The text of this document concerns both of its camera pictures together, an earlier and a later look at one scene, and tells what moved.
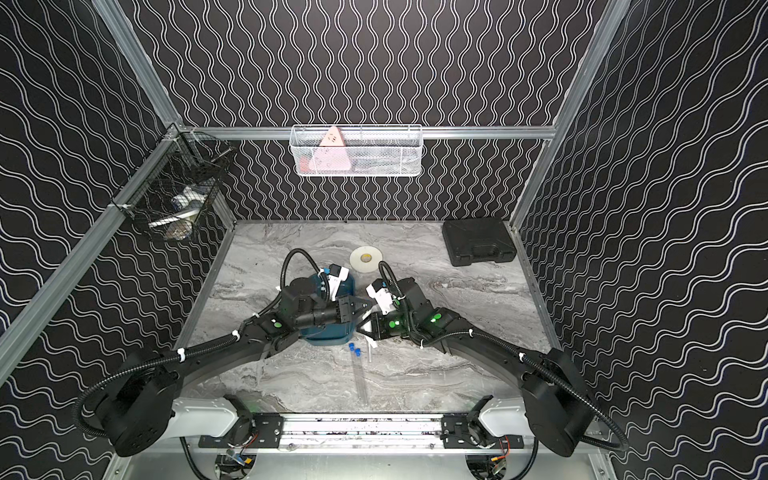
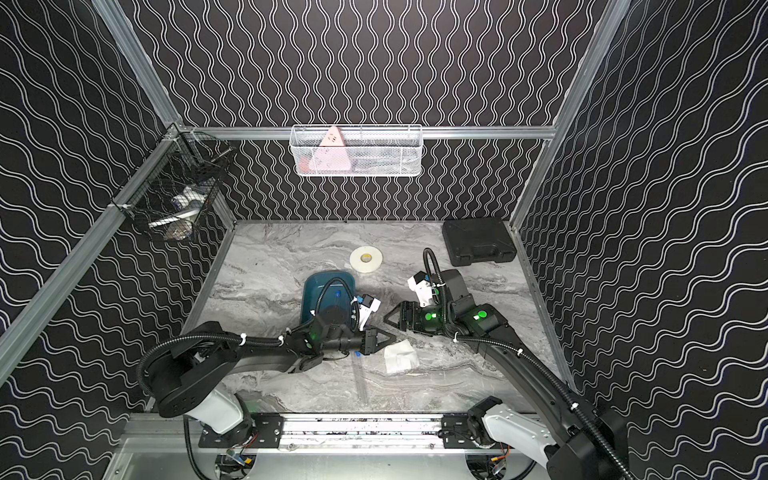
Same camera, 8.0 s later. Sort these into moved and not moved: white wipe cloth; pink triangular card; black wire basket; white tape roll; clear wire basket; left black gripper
Moved: white wipe cloth; left black gripper
Not moved: white tape roll; pink triangular card; black wire basket; clear wire basket
